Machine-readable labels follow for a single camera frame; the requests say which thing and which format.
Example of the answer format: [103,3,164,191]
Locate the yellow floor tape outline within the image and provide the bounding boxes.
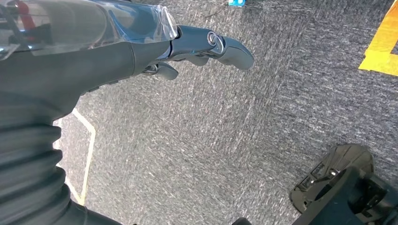
[358,0,398,77]
[52,108,96,206]

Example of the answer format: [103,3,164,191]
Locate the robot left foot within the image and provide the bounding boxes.
[289,143,375,215]

